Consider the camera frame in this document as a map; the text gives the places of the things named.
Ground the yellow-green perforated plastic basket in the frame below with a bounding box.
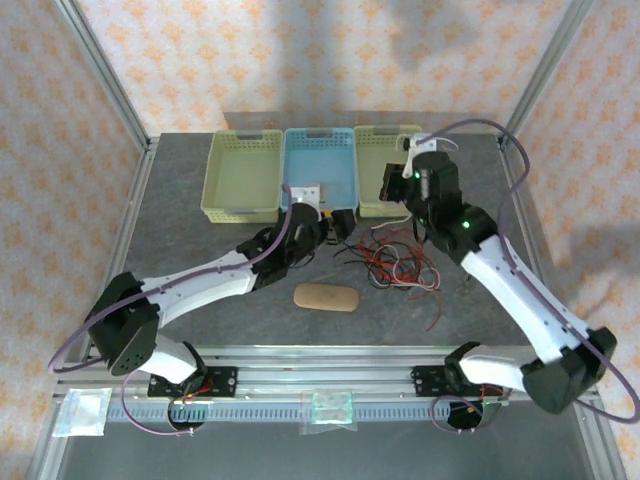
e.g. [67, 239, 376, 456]
[199, 128, 285, 225]
[353, 124, 424, 220]

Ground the blue perforated plastic basket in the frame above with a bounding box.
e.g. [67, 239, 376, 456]
[278, 127, 361, 223]

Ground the clear plastic bag green content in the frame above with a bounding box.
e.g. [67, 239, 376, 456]
[299, 389, 359, 434]

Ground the white plastic bag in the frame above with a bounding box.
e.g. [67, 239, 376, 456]
[52, 388, 112, 438]

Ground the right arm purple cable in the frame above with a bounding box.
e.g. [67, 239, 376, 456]
[418, 118, 640, 434]

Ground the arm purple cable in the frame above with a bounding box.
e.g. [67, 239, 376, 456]
[418, 118, 640, 434]
[48, 183, 301, 436]

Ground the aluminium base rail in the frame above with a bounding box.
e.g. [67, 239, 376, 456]
[57, 343, 551, 401]

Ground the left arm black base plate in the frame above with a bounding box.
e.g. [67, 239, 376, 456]
[147, 366, 239, 399]

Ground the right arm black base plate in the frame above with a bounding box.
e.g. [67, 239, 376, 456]
[412, 364, 454, 396]

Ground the aluminium frame post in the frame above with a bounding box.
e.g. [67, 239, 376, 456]
[498, 0, 597, 149]
[52, 0, 154, 151]

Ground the grey slotted cable duct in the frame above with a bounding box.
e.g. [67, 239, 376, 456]
[107, 402, 501, 422]

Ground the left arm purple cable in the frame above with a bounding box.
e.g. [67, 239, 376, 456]
[48, 183, 301, 436]

